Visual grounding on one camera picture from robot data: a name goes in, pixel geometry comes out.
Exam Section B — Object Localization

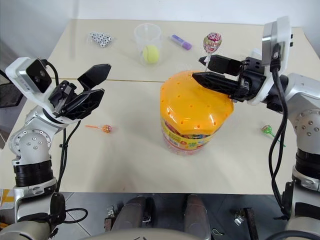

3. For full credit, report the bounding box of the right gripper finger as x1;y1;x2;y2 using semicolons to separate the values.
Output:
198;54;245;76
191;71;241;98

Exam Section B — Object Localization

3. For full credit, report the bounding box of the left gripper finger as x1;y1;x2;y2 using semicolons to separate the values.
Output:
76;63;112;90
57;88;106;120

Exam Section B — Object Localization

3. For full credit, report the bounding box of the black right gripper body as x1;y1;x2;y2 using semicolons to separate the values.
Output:
235;56;267;103

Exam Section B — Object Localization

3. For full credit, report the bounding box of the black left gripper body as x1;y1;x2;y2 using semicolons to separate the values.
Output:
48;80;78;117

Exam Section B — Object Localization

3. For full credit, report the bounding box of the pink lollipop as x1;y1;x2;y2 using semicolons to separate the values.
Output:
202;31;223;74

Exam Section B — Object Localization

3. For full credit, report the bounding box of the lollipop jar with orange lid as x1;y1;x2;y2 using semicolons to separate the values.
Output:
159;70;235;157

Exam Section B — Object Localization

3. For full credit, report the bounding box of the orange wrapped lollipop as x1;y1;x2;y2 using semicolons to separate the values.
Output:
84;124;114;135

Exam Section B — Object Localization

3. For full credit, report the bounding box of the bag of black-white beads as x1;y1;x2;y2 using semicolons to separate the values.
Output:
88;31;114;49

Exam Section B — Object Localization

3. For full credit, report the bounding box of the purple highlighter marker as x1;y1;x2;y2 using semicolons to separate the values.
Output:
170;34;193;50

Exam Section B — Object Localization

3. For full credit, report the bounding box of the green wrapped lollipop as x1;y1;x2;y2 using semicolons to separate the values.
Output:
261;124;287;148

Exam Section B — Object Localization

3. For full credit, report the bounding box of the black panel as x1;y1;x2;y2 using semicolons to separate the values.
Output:
0;69;24;109

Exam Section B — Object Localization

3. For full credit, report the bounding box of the yellow tennis ball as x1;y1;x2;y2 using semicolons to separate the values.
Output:
142;44;161;65

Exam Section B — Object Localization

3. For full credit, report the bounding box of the clear plastic cup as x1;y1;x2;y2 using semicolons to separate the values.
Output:
133;23;164;67

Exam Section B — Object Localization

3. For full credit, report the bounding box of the dark grey rounded shape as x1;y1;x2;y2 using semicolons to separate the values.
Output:
183;194;212;236
111;196;156;232

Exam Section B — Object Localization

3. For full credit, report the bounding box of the small metal clamp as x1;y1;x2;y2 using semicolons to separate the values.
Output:
233;211;247;227

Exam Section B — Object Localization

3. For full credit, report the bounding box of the black bar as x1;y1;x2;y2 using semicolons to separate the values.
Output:
244;207;259;240

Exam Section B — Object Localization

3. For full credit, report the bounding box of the grey robot torso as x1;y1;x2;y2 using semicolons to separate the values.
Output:
84;226;213;240

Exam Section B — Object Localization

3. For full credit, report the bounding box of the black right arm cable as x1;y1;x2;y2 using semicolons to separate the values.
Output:
268;42;292;221

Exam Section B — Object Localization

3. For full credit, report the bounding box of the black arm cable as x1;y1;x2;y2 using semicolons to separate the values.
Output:
268;42;292;221
46;61;89;225

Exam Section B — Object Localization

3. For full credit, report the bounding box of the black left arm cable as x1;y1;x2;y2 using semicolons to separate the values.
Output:
46;61;89;225

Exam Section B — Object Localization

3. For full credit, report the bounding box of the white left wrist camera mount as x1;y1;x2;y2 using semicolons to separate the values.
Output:
4;56;82;125

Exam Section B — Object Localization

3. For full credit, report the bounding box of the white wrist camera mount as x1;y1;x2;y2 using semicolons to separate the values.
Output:
4;56;82;125
249;16;295;105

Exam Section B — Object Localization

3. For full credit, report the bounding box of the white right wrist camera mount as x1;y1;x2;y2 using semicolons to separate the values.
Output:
249;16;295;105

